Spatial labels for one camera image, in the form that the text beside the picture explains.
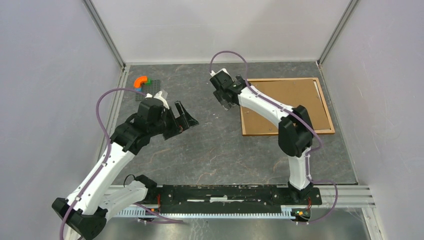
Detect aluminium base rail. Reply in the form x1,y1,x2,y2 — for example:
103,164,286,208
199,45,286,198
104,185,375,211

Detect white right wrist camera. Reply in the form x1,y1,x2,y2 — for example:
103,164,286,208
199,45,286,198
209,68,229,77

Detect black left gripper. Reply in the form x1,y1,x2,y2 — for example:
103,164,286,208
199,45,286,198
149,100,199,140

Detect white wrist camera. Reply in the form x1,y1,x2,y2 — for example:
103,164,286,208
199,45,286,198
145,90,170,110
209,68,229,77

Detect right aluminium corner post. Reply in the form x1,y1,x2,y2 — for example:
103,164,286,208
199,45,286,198
316,0,360,68

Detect orange curved toy block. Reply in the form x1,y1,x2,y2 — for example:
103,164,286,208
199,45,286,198
133,76,149,89

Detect left aluminium corner post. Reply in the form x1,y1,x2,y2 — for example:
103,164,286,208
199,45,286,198
82,0,126,69

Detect grey lego baseplate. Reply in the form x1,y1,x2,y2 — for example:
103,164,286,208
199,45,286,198
134,79,161,101

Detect aluminium corner post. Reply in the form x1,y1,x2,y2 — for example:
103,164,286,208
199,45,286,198
82,0,126,69
316,0,360,68

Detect glossy printed photo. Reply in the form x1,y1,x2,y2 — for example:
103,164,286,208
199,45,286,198
313,79,324,103

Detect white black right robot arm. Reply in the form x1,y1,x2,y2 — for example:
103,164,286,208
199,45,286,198
210,68,317,204

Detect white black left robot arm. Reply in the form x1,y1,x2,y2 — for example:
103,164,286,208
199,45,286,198
51,97,199,240

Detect white slotted cable duct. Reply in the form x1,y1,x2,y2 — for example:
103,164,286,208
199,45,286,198
115,205,311,221

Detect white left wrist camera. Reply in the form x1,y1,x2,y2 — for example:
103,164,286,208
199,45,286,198
145,90,170,110

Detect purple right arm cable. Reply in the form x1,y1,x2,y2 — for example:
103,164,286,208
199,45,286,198
209,50,339,225

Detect wooden picture frame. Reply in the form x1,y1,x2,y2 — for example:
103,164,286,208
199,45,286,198
240,77,336,140

